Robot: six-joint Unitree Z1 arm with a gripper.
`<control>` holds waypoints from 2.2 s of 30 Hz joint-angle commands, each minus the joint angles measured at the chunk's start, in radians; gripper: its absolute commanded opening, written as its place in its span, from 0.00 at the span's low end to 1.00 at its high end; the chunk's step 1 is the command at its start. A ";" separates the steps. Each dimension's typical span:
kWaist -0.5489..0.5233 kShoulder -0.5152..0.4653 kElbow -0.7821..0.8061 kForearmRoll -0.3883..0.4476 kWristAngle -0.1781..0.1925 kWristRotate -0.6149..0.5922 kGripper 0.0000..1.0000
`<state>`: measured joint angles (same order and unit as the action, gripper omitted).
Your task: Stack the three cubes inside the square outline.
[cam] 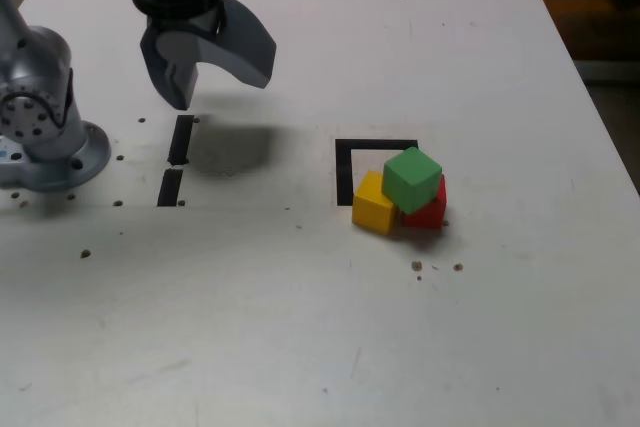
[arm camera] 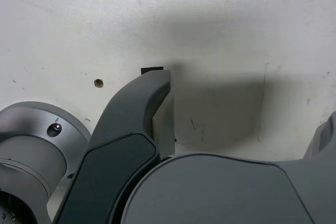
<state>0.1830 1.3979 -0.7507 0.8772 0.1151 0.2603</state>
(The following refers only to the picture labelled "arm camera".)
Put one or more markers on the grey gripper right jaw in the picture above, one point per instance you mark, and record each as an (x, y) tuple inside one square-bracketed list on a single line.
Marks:
[(223, 192)]

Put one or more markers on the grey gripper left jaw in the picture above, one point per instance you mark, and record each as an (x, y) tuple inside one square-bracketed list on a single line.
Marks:
[(118, 140)]

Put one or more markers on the black tape strip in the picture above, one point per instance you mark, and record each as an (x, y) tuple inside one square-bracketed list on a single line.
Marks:
[(151, 70)]

